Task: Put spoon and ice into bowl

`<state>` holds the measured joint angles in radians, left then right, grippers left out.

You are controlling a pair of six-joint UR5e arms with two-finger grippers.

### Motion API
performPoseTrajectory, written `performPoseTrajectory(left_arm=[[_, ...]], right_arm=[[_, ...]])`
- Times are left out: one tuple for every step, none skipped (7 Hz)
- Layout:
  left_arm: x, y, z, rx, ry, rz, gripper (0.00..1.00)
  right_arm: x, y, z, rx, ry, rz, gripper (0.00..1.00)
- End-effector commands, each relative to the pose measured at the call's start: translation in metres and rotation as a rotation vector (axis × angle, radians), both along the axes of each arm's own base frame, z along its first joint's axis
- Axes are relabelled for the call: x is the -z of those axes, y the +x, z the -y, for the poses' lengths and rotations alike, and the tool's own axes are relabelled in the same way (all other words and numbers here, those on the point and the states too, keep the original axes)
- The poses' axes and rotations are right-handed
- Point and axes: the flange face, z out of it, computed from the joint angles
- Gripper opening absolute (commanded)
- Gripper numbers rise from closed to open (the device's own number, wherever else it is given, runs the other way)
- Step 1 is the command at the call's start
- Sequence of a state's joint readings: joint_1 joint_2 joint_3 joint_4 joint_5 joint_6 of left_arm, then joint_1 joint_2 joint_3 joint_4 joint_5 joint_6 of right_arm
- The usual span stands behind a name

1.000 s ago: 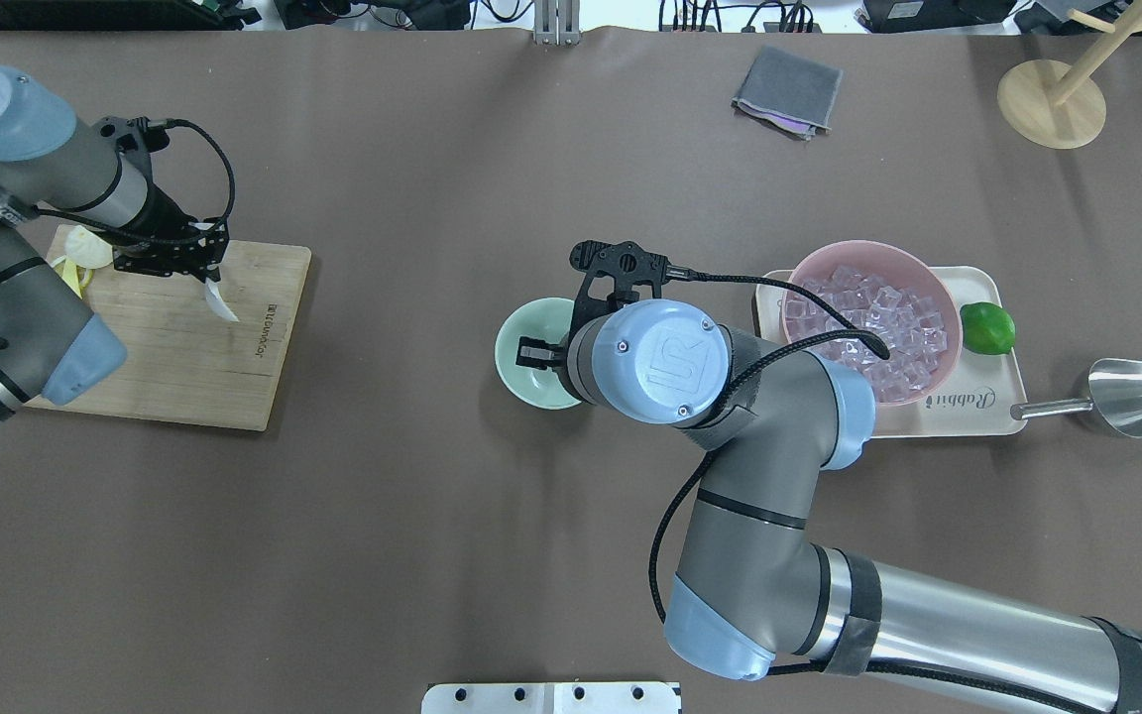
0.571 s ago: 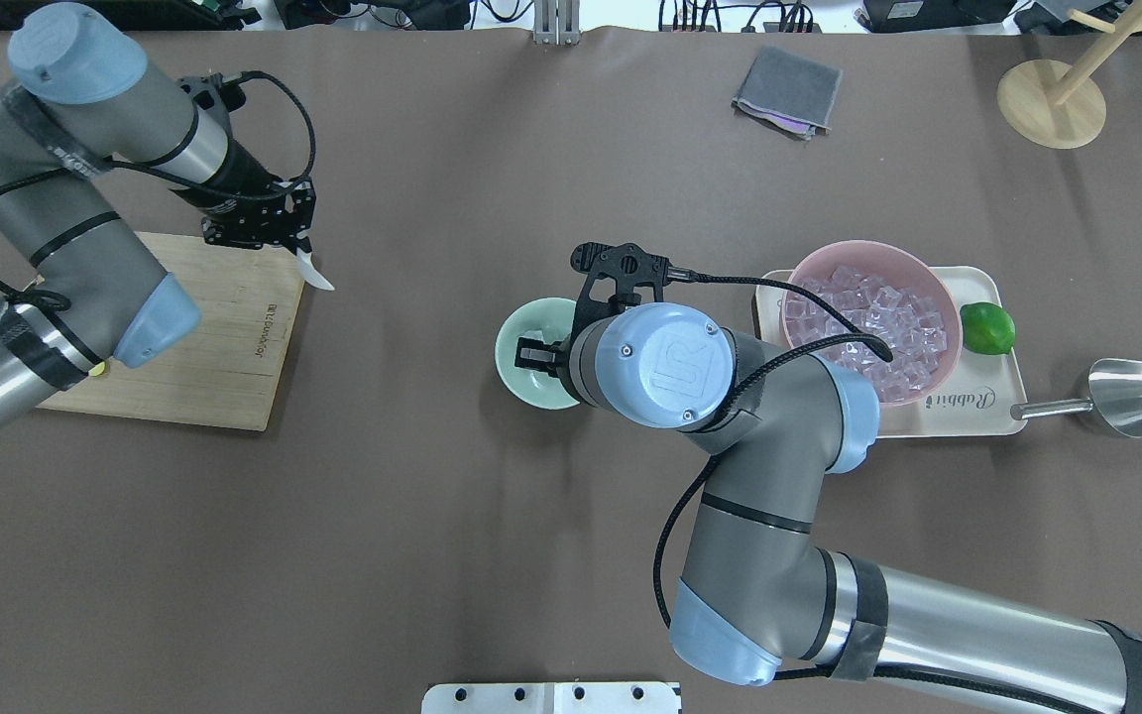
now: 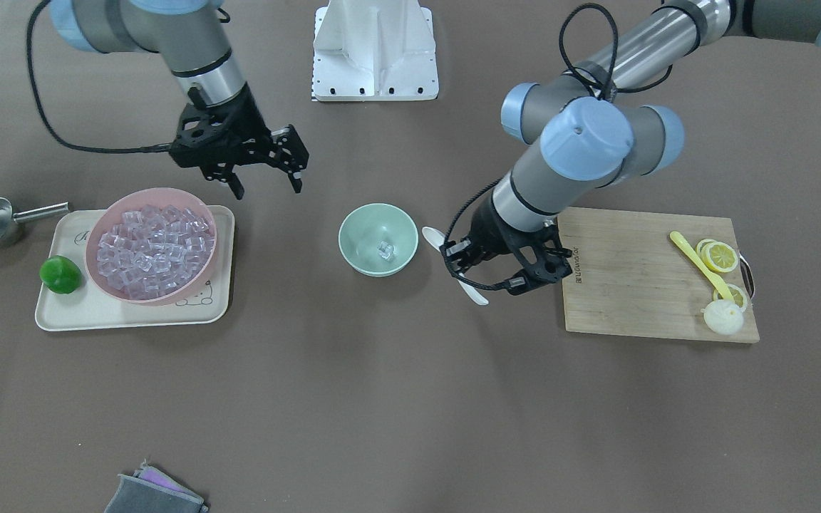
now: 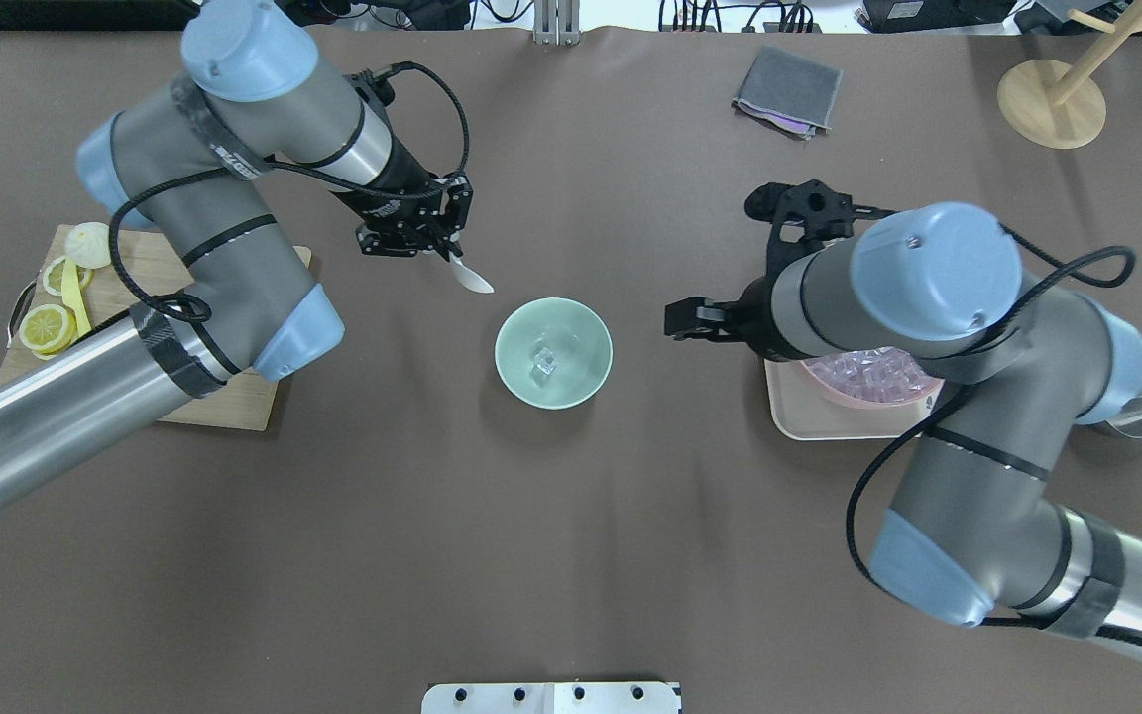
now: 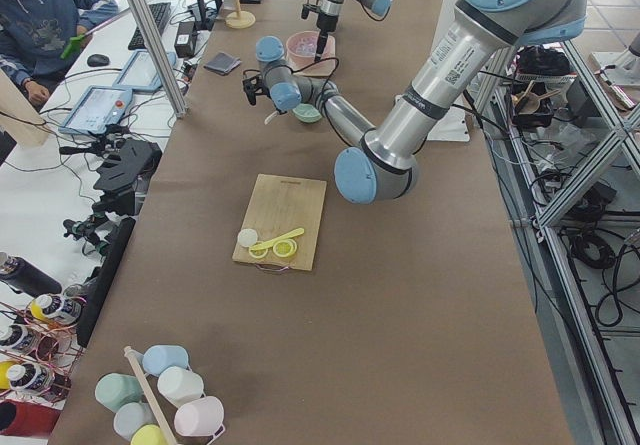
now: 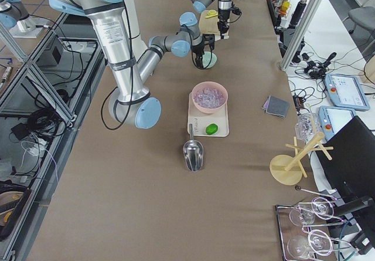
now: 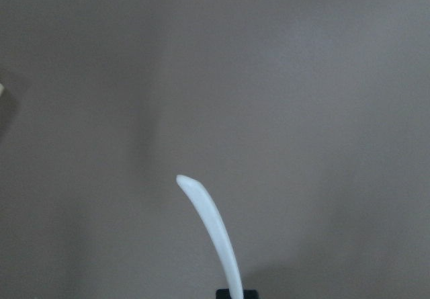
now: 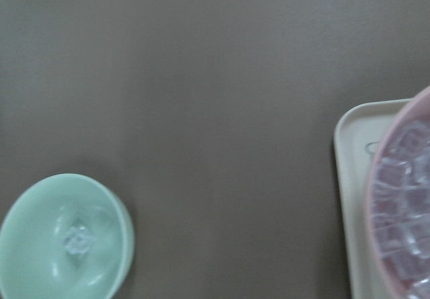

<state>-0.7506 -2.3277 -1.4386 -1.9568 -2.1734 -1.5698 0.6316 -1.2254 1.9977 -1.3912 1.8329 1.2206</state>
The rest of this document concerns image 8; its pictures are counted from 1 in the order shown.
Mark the pink bowl of ice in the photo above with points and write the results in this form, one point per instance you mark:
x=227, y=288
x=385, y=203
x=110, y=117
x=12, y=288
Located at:
x=398, y=202

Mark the mint green bowl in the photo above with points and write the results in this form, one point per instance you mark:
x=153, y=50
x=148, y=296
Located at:
x=34, y=261

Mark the cream plastic tray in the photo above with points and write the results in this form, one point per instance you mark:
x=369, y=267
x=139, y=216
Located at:
x=356, y=138

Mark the clear ice cube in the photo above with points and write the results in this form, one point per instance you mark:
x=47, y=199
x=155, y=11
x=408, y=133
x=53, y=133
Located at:
x=78, y=240

